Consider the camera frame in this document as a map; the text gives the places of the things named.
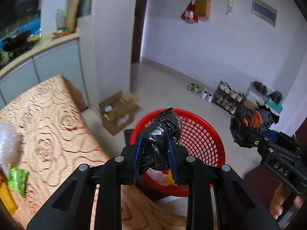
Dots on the white sneakers pair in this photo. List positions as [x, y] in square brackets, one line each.
[206, 95]

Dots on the large black plastic bag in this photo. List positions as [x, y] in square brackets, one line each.
[247, 125]

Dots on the shoe rack with shoes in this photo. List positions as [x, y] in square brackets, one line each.
[256, 94]

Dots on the red hanging decoration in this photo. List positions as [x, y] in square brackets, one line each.
[188, 16]

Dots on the green snack wrapper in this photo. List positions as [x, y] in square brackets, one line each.
[17, 181]

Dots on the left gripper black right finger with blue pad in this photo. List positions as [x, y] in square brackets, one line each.
[216, 195]

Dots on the framed wall panel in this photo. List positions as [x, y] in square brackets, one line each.
[264, 11]

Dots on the kitchen counter with cabinets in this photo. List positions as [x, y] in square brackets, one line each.
[48, 58]

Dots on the person's hand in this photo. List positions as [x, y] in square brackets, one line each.
[276, 206]

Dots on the black wok on stove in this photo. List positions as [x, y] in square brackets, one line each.
[18, 41]

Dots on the beige slippers pair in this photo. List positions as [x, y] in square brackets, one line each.
[193, 88]

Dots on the red plastic mesh basket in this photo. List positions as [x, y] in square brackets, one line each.
[197, 136]

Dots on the wooden cutting board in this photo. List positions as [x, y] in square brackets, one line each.
[71, 15]

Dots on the open cardboard box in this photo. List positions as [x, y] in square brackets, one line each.
[117, 111]

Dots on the small black plastic bag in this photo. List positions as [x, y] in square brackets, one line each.
[158, 141]

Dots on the brown hanging paper bag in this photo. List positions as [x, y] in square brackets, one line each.
[202, 8]

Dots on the clear plastic bag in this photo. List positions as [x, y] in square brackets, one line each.
[11, 147]

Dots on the white plastic jug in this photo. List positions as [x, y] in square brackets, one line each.
[60, 19]

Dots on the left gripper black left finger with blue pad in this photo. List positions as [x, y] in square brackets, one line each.
[91, 194]

